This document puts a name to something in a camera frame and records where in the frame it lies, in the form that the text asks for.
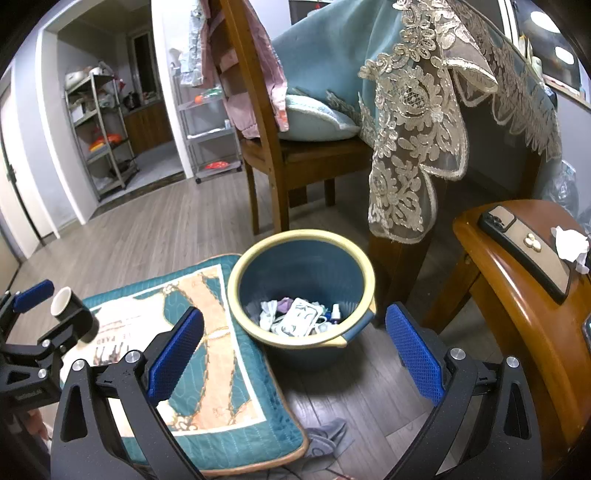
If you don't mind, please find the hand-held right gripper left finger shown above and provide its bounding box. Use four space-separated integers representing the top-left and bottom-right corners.
50 307 206 480

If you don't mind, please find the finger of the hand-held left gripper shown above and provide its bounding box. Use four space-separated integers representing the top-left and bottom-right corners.
0 279 55 334
0 322 75 385

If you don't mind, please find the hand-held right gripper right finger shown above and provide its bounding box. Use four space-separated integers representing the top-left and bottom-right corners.
385 302 544 480

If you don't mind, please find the black paper cup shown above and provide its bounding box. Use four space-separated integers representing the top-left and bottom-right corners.
50 286 100 345

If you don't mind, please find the blue bin with cream rim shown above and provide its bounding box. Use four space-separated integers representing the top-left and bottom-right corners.
227 229 378 371

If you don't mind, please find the teal printed floor mat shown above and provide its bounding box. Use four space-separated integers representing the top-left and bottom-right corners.
60 253 310 470

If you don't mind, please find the grey cloth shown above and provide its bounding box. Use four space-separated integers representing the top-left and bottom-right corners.
302 418 354 462

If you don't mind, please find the pile of mixed discarded packaging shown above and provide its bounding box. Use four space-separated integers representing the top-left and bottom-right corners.
259 296 345 337

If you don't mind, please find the phone with beige case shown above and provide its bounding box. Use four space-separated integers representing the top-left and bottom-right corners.
477 204 583 305

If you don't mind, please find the grey metal shelf rack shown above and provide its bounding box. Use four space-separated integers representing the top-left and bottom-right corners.
64 67 140 202

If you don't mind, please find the white crumpled tissue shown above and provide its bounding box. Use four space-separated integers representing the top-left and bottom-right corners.
551 226 591 274

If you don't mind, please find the blue lace-trimmed tablecloth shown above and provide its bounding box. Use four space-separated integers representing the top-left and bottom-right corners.
325 0 565 245

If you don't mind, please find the white rolling cart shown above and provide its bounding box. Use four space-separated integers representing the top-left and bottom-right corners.
170 48 245 185

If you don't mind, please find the clear plastic bag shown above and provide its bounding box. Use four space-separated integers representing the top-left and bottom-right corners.
540 159 581 223

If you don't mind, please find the wooden dining chair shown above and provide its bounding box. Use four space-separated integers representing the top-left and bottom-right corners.
216 0 376 234

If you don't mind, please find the light blue seat cushion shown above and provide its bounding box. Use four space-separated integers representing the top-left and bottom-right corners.
279 92 362 143

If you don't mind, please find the pink cloth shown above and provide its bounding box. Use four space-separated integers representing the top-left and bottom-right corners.
179 0 290 140

